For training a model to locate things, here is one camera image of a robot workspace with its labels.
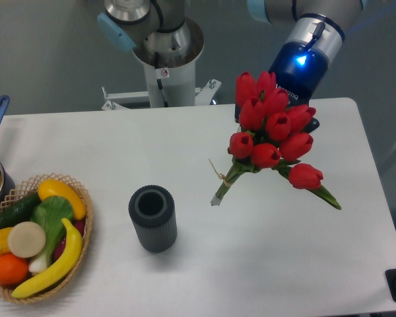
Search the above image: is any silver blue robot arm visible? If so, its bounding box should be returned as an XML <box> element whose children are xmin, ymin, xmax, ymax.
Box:
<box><xmin>97</xmin><ymin>1</ymin><xmax>366</xmax><ymax>108</ymax></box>

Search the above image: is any red tulip bouquet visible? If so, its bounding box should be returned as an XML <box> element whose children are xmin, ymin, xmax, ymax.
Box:
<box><xmin>211</xmin><ymin>71</ymin><xmax>341</xmax><ymax>209</ymax></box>

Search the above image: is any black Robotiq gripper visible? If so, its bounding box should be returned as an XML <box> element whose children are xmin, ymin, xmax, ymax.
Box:
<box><xmin>234</xmin><ymin>71</ymin><xmax>313</xmax><ymax>123</ymax></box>

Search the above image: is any dark grey ribbed vase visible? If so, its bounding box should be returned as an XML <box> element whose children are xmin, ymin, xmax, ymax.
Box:
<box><xmin>128</xmin><ymin>185</ymin><xmax>178</xmax><ymax>253</ymax></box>

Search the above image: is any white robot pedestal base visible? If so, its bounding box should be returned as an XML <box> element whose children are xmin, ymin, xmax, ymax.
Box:
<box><xmin>102</xmin><ymin>61</ymin><xmax>222</xmax><ymax>111</ymax></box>

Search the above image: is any woven wicker basket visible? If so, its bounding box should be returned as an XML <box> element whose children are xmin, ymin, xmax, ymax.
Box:
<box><xmin>0</xmin><ymin>173</ymin><xmax>93</xmax><ymax>304</ymax></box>

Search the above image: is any yellow banana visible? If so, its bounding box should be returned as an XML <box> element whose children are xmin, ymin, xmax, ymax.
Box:
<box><xmin>11</xmin><ymin>218</ymin><xmax>83</xmax><ymax>299</ymax></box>

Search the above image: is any orange fruit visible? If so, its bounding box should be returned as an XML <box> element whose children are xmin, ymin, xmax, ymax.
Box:
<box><xmin>0</xmin><ymin>254</ymin><xmax>28</xmax><ymax>285</ymax></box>

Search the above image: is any green bok choy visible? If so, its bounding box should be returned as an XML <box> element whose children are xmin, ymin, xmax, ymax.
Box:
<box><xmin>29</xmin><ymin>195</ymin><xmax>74</xmax><ymax>275</ymax></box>

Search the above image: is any beige round disc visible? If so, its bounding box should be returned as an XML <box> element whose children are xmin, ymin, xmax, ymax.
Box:
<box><xmin>7</xmin><ymin>221</ymin><xmax>46</xmax><ymax>258</ymax></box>

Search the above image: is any green cucumber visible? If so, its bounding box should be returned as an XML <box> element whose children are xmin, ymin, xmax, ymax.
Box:
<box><xmin>0</xmin><ymin>192</ymin><xmax>42</xmax><ymax>229</ymax></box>

